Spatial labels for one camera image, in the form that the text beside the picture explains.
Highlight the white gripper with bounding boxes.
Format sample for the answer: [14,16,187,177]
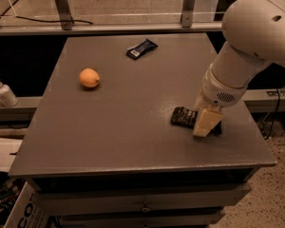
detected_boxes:
[193,65,246,137]

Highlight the black rxbar chocolate bar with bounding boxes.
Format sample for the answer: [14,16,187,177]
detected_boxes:
[170,105,222,136]

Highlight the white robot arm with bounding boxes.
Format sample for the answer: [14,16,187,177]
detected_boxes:
[193,0,285,137]

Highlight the blue rxbar blueberry bar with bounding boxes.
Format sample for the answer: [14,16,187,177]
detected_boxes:
[126,39,158,60]

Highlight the top drawer with knob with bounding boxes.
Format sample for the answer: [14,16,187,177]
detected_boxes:
[34,183,251,216]

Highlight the drawer with knob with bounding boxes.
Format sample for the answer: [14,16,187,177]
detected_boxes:
[34,183,251,216]
[62,208,225,228]

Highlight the grey drawer cabinet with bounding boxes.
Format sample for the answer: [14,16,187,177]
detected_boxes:
[8,32,278,228]

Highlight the orange fruit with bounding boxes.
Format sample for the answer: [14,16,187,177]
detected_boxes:
[79,68,100,88]

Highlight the white pump bottle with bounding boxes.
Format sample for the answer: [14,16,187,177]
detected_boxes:
[0,81,18,107]

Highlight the white cardboard box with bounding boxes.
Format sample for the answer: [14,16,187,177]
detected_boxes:
[4,182,48,228]

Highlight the right metal bracket post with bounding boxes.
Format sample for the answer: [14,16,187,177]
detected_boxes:
[180,0,196,28]

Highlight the metal bracket post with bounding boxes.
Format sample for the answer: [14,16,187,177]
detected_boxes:
[180,0,196,28]
[54,0,73,30]

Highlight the left metal bracket post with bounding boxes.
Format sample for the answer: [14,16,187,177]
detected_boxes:
[54,0,73,30]

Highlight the black cable on floor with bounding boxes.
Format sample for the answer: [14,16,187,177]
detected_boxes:
[0,0,94,26]

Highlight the metal rail frame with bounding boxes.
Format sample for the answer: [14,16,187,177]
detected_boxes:
[0,21,222,36]

